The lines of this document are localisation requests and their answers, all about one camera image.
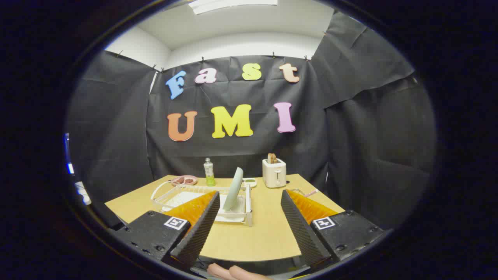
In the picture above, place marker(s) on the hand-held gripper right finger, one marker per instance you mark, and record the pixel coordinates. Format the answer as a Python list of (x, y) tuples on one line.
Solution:
[(301, 229)]

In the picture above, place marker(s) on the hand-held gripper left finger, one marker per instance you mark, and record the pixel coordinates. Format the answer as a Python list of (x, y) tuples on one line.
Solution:
[(198, 229)]

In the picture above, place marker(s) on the white dish rack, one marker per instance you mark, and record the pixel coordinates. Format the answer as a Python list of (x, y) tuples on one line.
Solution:
[(183, 196)]

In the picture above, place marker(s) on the pale green plate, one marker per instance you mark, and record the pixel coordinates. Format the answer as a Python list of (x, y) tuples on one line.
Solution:
[(234, 190)]

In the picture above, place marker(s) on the pink plate with food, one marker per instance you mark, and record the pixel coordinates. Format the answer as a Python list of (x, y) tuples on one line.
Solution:
[(184, 180)]

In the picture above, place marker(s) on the clear bottle with green liquid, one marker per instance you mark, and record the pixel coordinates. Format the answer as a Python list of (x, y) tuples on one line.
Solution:
[(209, 173)]

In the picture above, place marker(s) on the white toaster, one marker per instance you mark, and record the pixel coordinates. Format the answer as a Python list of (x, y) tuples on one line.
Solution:
[(274, 174)]

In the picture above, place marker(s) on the small white tray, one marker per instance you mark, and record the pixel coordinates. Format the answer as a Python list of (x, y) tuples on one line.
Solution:
[(249, 181)]

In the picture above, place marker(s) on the brown toast slice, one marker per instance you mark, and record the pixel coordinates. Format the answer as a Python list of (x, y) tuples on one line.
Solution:
[(272, 158)]

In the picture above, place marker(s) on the black backdrop cloth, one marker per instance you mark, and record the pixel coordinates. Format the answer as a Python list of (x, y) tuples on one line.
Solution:
[(369, 136)]

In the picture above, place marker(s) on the ceiling light panel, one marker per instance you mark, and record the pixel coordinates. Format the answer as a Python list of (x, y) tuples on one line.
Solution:
[(233, 4)]

